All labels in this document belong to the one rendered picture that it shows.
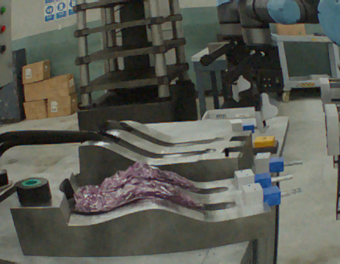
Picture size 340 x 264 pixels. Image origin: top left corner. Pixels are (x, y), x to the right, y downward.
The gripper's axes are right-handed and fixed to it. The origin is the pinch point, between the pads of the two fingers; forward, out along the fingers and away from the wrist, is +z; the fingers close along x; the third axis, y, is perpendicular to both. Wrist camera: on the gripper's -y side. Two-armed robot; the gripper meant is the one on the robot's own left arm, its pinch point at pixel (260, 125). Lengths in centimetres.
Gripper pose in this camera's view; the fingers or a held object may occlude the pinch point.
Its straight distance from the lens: 143.9
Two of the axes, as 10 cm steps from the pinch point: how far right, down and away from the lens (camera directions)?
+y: 9.6, -0.4, -2.8
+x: 2.6, -2.4, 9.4
